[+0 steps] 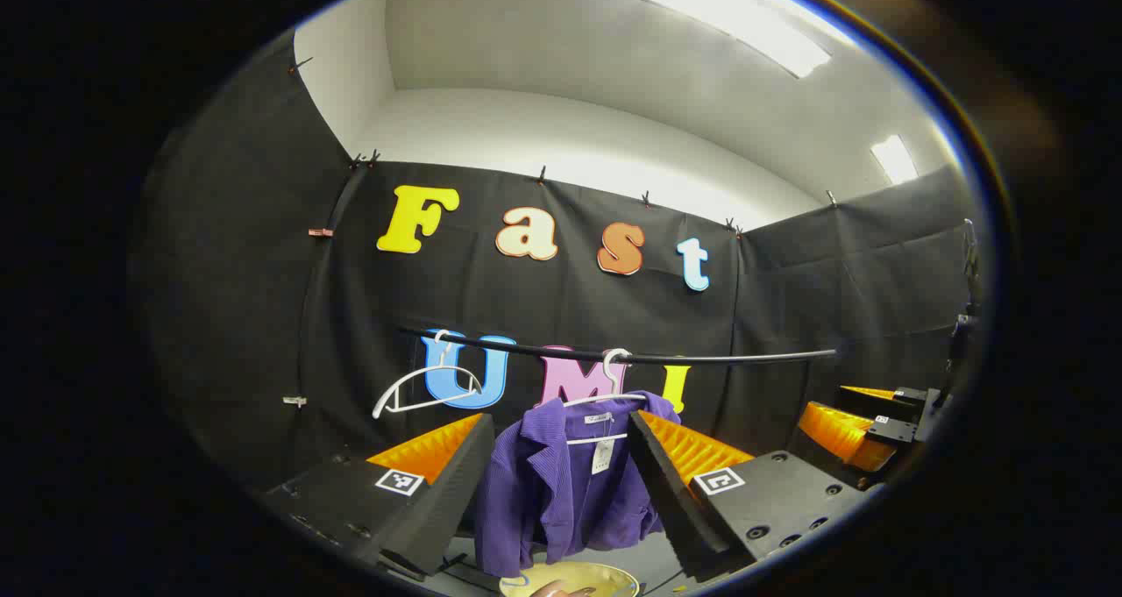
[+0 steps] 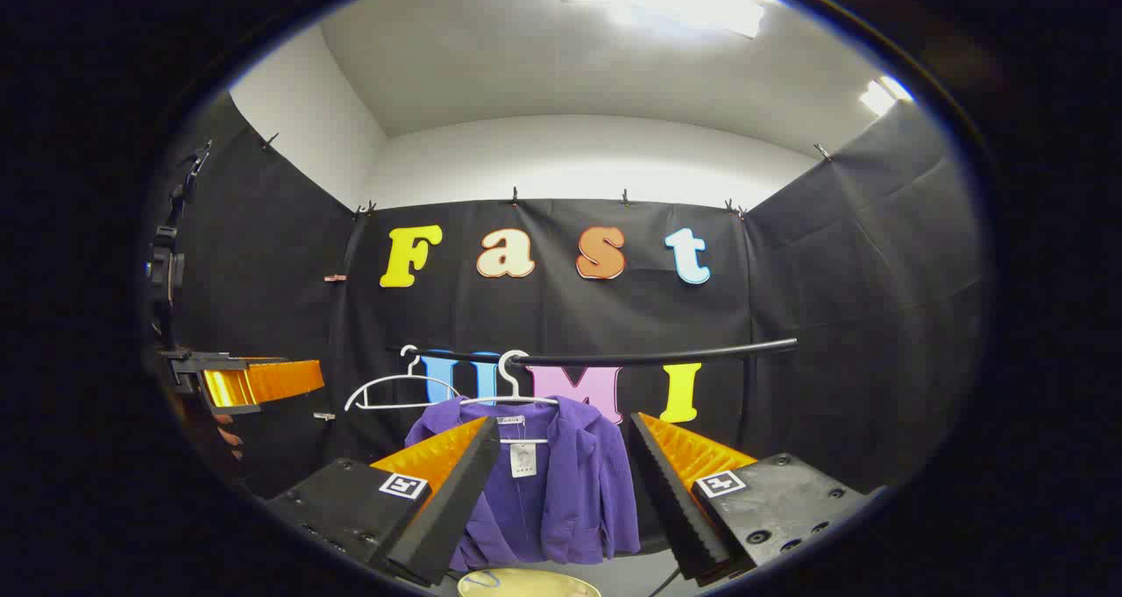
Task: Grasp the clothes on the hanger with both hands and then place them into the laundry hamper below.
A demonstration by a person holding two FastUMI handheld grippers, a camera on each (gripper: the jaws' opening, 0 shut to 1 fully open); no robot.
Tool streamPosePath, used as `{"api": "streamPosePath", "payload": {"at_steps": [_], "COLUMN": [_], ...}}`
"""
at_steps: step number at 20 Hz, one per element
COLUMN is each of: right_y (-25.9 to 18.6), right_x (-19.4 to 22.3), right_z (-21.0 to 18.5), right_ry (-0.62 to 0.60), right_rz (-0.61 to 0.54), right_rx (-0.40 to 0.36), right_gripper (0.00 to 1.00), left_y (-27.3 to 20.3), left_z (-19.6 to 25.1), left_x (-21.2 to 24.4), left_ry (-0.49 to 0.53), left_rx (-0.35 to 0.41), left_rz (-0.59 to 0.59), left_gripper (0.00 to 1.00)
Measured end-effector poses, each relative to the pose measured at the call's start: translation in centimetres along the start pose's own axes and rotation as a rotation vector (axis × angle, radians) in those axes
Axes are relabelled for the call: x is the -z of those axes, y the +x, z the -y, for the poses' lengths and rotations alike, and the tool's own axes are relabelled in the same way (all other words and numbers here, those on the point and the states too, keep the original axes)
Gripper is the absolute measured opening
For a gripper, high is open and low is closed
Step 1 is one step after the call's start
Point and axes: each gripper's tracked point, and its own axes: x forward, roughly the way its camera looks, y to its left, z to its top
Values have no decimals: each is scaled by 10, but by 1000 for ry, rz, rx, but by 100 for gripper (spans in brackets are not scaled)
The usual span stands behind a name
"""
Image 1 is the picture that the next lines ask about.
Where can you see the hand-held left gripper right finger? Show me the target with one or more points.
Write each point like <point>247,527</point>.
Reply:
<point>666,501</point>

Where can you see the black clothes rack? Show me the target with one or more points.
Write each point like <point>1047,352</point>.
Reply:
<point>719,357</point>

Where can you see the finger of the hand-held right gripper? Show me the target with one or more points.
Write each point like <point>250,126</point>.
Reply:
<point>877,404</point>
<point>833,430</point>

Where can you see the white clothes hanger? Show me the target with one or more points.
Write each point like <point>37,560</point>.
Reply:
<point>405,380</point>
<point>605,398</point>

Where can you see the beige round laundry hamper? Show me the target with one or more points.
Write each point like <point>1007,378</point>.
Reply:
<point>605,575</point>

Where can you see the large ceiling light panel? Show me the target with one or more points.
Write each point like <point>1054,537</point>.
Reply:
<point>745,18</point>

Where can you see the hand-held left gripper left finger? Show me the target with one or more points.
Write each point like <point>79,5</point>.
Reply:
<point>451,501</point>

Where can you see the small ceiling light panel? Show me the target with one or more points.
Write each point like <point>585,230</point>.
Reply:
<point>894,159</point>

